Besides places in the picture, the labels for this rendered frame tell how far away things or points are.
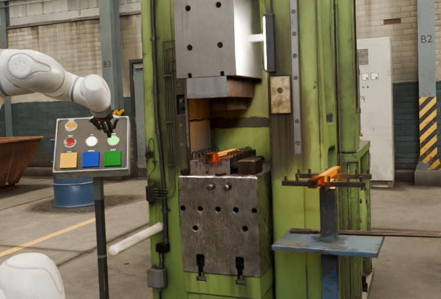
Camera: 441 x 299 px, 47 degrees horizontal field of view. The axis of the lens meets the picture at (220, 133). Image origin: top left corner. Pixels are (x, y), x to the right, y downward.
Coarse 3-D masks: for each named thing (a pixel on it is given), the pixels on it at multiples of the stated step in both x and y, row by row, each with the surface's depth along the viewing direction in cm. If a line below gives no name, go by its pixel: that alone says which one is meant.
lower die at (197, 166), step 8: (240, 152) 259; (192, 160) 241; (200, 160) 238; (224, 160) 234; (232, 160) 237; (192, 168) 240; (200, 168) 238; (208, 168) 237; (216, 168) 236; (224, 168) 234
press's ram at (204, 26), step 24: (192, 0) 235; (216, 0) 231; (240, 0) 236; (192, 24) 235; (216, 24) 231; (240, 24) 236; (192, 48) 236; (216, 48) 232; (240, 48) 235; (192, 72) 237; (216, 72) 233; (240, 72) 234
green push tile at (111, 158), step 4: (108, 152) 237; (112, 152) 237; (116, 152) 237; (120, 152) 237; (104, 156) 236; (108, 156) 236; (112, 156) 236; (116, 156) 236; (120, 156) 236; (104, 160) 235; (108, 160) 235; (112, 160) 235; (116, 160) 235; (120, 160) 236; (104, 164) 234; (108, 164) 234; (112, 164) 234; (116, 164) 235; (120, 164) 235
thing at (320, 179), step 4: (332, 168) 215; (336, 168) 215; (340, 168) 221; (324, 172) 202; (328, 172) 202; (332, 172) 206; (336, 172) 213; (312, 176) 190; (316, 176) 189; (320, 176) 189; (324, 176) 194; (308, 180) 182; (312, 180) 181; (316, 180) 182; (320, 180) 189; (324, 180) 194; (312, 184) 181; (316, 184) 186; (320, 184) 188; (324, 184) 190; (312, 188) 181
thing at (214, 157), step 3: (228, 150) 254; (231, 150) 254; (207, 153) 229; (210, 153) 229; (213, 153) 232; (216, 153) 234; (219, 153) 239; (222, 153) 242; (225, 153) 246; (207, 156) 227; (210, 156) 230; (213, 156) 233; (216, 156) 234; (207, 159) 227; (210, 159) 230; (213, 159) 233; (216, 159) 234; (207, 162) 227; (210, 162) 229; (213, 162) 231
